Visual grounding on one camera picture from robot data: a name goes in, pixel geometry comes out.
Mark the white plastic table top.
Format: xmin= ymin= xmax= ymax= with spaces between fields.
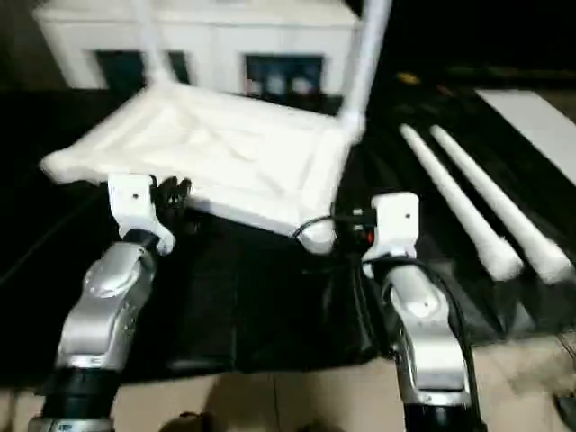
xmin=39 ymin=87 xmax=365 ymax=256

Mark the white cabinet with openings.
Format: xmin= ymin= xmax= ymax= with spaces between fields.
xmin=33 ymin=0 xmax=364 ymax=98

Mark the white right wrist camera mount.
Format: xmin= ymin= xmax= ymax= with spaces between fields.
xmin=362 ymin=192 xmax=421 ymax=278

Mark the black work mat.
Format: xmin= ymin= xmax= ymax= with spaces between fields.
xmin=0 ymin=87 xmax=576 ymax=388

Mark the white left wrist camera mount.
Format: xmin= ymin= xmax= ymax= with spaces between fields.
xmin=107 ymin=173 xmax=176 ymax=256

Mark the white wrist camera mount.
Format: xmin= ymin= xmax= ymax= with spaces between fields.
xmin=107 ymin=173 xmax=176 ymax=256
xmin=362 ymin=192 xmax=421 ymax=278

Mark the flat white board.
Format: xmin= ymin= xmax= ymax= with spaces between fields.
xmin=475 ymin=88 xmax=576 ymax=190

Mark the white plastic table leg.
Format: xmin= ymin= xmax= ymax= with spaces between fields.
xmin=132 ymin=0 xmax=175 ymax=98
xmin=399 ymin=124 xmax=526 ymax=282
xmin=340 ymin=0 xmax=395 ymax=132
xmin=428 ymin=124 xmax=575 ymax=285

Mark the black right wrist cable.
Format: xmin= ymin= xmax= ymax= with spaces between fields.
xmin=291 ymin=214 xmax=479 ymax=406

